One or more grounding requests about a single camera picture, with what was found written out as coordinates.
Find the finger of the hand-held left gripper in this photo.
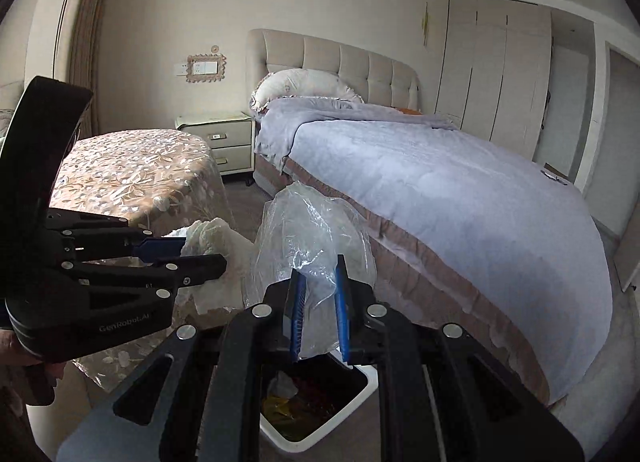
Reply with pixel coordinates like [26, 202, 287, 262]
[45, 209, 188, 263]
[60, 254, 228, 318]

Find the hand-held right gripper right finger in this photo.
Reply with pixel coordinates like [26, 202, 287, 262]
[334, 254, 586, 462]

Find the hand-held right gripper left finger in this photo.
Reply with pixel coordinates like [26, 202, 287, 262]
[57, 269, 308, 462]

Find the white tissue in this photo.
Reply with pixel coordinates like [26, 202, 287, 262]
[172, 217, 256, 315]

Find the white square trash bin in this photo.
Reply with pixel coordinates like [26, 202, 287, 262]
[257, 354, 379, 453]

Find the clear plastic bag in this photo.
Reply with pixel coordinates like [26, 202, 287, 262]
[242, 181, 378, 360]

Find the person's left hand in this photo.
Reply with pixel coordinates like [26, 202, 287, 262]
[0, 331, 68, 379]

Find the white crumpled paper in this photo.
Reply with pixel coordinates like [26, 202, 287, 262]
[267, 372, 301, 399]

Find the red crumpled wrapper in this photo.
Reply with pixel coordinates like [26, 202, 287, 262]
[300, 381, 347, 409]

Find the floral lace tablecloth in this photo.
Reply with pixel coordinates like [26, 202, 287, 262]
[47, 128, 246, 385]

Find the yellow crumpled wrapper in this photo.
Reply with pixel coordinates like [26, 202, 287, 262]
[262, 392, 302, 427]

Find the cream nightstand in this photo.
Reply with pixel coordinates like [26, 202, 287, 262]
[175, 111, 257, 178]

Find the beige curtain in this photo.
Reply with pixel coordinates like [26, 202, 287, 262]
[67, 0, 123, 138]

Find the bed with lavender quilt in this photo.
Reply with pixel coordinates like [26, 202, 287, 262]
[254, 96, 615, 405]

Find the white ruffled pillow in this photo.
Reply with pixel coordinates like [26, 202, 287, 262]
[250, 68, 365, 113]

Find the beige tufted headboard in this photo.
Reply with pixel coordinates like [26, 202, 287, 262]
[247, 28, 421, 113]

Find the beige wardrobe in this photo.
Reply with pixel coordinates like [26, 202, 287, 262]
[435, 0, 553, 160]

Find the framed wall switch panel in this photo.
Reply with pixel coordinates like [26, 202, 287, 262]
[186, 53, 227, 83]

